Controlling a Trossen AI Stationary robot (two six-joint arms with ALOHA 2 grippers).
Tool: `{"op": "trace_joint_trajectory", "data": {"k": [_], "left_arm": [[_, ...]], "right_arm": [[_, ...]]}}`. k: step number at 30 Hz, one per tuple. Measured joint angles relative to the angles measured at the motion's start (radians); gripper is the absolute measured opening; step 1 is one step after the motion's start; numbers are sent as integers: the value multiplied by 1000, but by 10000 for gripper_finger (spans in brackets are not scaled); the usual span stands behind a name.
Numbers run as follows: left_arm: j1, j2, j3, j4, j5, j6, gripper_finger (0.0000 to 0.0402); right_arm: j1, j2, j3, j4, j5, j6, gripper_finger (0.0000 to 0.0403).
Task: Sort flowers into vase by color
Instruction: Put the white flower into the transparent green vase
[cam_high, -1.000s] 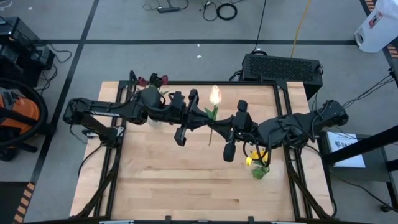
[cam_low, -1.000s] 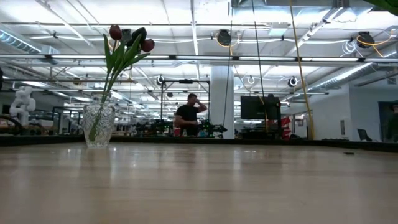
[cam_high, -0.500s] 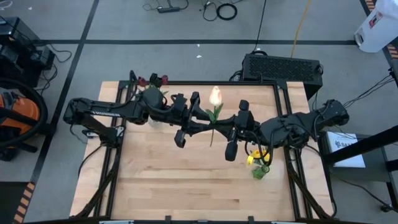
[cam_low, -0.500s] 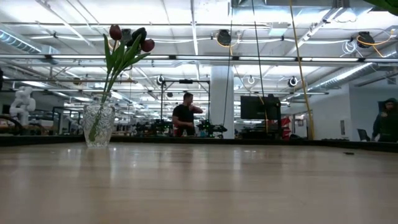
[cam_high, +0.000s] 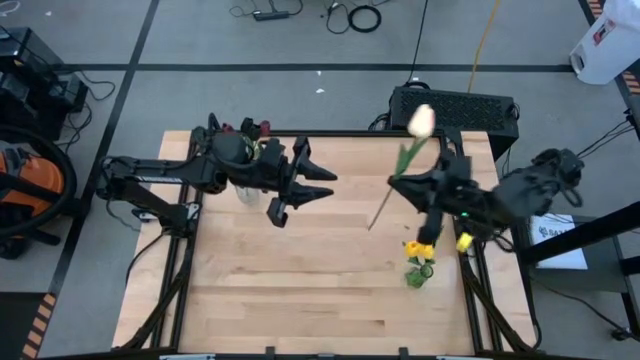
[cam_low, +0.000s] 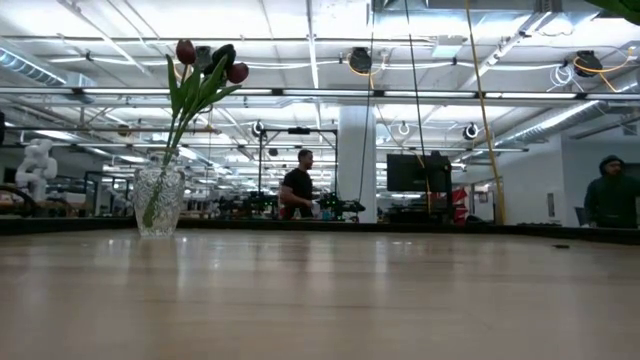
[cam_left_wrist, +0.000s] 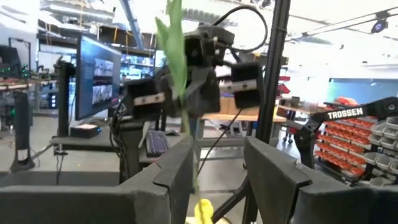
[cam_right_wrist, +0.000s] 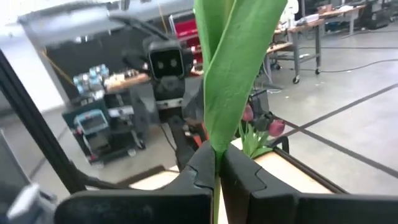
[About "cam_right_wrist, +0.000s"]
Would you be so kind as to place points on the equipment cart with electronics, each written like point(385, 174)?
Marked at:
point(102, 124)

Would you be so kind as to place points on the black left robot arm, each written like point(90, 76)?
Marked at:
point(182, 140)

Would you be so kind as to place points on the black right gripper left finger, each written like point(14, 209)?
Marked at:
point(140, 208)

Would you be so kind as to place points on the pale peach artificial tulip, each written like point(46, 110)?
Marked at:
point(236, 77)

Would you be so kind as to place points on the dark red artificial tulip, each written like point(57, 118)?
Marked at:
point(247, 112)
point(276, 127)

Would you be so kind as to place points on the orange vacuum cleaner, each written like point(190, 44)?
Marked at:
point(199, 138)

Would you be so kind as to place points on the black artificial tulip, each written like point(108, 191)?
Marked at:
point(262, 122)

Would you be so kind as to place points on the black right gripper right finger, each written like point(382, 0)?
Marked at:
point(295, 210)

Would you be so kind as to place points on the red tool cabinet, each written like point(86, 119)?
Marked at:
point(186, 31)

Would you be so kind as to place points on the wooden top workbench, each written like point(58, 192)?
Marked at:
point(306, 28)
point(342, 12)

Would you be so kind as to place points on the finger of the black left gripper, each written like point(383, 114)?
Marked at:
point(194, 107)
point(135, 60)

